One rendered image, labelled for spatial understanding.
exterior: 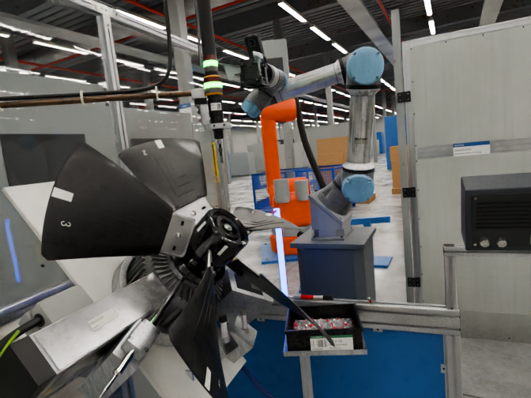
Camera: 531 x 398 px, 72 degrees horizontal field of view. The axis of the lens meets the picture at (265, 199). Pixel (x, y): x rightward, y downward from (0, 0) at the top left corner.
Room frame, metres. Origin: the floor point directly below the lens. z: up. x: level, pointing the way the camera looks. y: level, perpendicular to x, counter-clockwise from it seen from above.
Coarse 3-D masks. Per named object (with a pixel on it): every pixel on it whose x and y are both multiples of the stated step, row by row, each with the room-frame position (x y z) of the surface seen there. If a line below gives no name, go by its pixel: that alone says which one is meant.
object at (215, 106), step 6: (210, 96) 0.91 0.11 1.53; (216, 96) 0.91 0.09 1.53; (210, 102) 0.91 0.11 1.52; (216, 102) 0.91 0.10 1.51; (210, 108) 0.91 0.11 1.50; (216, 108) 0.91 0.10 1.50; (222, 108) 0.92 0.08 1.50; (210, 114) 0.91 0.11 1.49; (216, 114) 0.91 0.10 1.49; (222, 114) 0.92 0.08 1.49; (216, 120) 0.91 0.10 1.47; (222, 120) 0.92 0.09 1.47; (216, 132) 0.92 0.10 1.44; (222, 132) 0.92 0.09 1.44; (216, 138) 0.92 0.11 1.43; (222, 138) 0.92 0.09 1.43
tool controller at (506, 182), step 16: (464, 176) 1.06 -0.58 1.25; (480, 176) 1.03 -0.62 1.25; (496, 176) 1.01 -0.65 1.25; (512, 176) 0.99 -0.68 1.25; (528, 176) 0.97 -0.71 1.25; (464, 192) 0.99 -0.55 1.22; (480, 192) 0.96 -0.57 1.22; (496, 192) 0.94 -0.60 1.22; (512, 192) 0.93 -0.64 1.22; (528, 192) 0.92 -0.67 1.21; (464, 208) 1.01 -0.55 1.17; (480, 208) 0.97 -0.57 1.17; (496, 208) 0.95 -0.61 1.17; (512, 208) 0.94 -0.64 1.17; (528, 208) 0.92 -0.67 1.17; (464, 224) 1.02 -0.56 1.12; (480, 224) 0.98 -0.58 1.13; (496, 224) 0.96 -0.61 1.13; (512, 224) 0.95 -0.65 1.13; (528, 224) 0.93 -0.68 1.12; (464, 240) 1.03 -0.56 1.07; (480, 240) 0.98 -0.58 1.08; (496, 240) 0.97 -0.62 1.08; (512, 240) 0.96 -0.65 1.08; (528, 240) 0.95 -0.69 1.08
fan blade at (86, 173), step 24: (72, 168) 0.66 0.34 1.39; (96, 168) 0.69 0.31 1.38; (120, 168) 0.73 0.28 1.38; (72, 192) 0.65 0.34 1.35; (96, 192) 0.68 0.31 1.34; (120, 192) 0.71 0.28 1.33; (144, 192) 0.74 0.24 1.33; (48, 216) 0.61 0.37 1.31; (72, 216) 0.64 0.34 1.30; (96, 216) 0.66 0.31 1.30; (120, 216) 0.69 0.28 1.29; (144, 216) 0.72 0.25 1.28; (168, 216) 0.76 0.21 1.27; (48, 240) 0.60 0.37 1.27; (72, 240) 0.63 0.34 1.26; (96, 240) 0.66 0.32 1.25; (120, 240) 0.69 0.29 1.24; (144, 240) 0.72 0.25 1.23
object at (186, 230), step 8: (176, 216) 0.78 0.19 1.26; (184, 216) 0.79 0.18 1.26; (176, 224) 0.78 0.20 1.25; (184, 224) 0.79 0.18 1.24; (192, 224) 0.80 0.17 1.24; (168, 232) 0.77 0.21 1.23; (176, 232) 0.78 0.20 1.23; (184, 232) 0.79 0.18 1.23; (168, 240) 0.77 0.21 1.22; (176, 240) 0.78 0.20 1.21; (184, 240) 0.79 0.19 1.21; (168, 248) 0.77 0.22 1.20; (176, 248) 0.78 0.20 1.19; (184, 248) 0.79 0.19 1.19; (176, 256) 0.78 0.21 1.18
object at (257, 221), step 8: (240, 208) 1.16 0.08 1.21; (248, 208) 1.17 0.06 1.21; (240, 216) 1.09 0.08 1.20; (248, 216) 1.09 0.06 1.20; (256, 216) 1.09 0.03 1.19; (264, 216) 1.10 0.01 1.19; (272, 216) 1.12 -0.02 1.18; (248, 224) 0.99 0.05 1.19; (256, 224) 0.99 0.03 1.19; (264, 224) 1.01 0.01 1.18; (272, 224) 1.03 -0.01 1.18; (280, 224) 1.05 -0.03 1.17; (288, 224) 1.08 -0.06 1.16
